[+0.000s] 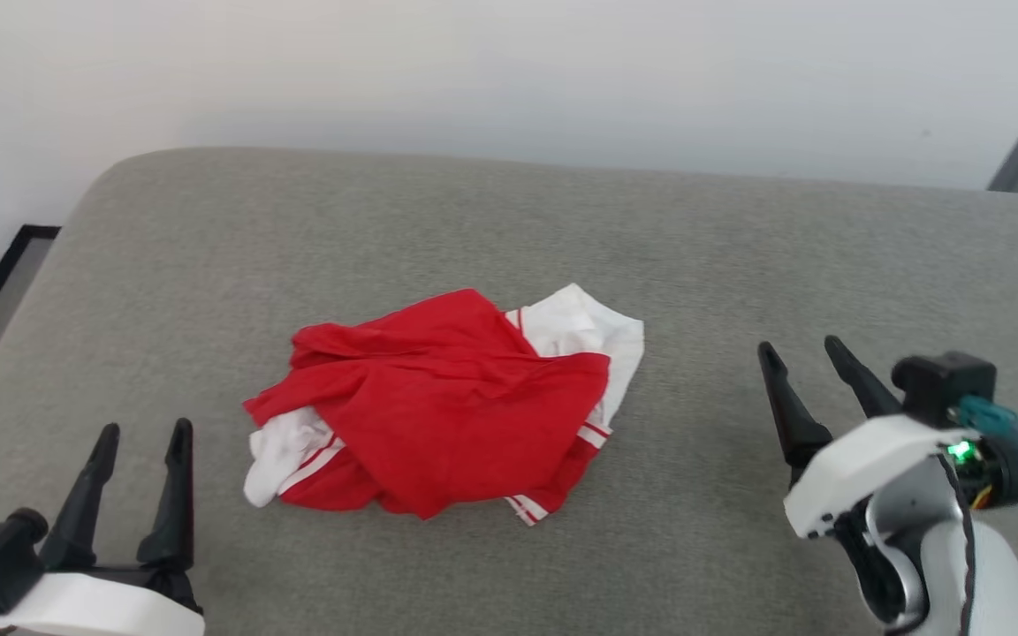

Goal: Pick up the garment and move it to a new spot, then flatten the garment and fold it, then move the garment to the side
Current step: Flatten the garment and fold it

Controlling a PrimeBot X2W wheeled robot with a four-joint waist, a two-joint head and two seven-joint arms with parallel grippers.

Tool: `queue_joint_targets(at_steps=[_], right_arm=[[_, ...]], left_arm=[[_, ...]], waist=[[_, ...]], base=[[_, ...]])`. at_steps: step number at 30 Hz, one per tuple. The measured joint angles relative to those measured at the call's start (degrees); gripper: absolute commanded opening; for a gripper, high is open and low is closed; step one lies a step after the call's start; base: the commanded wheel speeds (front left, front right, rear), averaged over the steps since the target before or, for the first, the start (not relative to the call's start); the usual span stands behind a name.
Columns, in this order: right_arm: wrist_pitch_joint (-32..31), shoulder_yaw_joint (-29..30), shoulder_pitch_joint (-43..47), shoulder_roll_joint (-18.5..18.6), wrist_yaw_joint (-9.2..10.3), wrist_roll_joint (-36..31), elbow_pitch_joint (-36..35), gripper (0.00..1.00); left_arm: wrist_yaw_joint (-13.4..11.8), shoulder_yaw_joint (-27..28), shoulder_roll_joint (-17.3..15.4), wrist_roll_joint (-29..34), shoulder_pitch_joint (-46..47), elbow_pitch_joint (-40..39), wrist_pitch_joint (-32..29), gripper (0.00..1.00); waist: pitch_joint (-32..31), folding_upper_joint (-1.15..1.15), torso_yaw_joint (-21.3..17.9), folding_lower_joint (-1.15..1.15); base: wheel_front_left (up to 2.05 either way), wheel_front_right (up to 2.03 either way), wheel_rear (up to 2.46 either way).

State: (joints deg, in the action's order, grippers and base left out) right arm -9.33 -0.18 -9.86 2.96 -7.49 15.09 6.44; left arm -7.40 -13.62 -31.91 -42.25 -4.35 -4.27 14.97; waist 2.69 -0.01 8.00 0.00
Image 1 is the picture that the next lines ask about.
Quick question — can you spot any red white basketball jersey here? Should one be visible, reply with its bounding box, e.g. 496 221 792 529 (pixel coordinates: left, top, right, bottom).
242 283 646 528

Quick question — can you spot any right teal plug black cable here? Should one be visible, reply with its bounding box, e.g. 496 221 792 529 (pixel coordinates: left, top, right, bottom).
955 395 1018 461

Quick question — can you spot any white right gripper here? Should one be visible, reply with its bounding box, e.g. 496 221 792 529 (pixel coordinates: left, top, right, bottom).
757 335 962 625

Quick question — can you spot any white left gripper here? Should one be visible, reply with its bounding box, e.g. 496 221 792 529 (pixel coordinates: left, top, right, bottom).
0 418 207 636

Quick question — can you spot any grey fabric sofa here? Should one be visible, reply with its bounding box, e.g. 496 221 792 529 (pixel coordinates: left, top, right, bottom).
0 147 1018 636

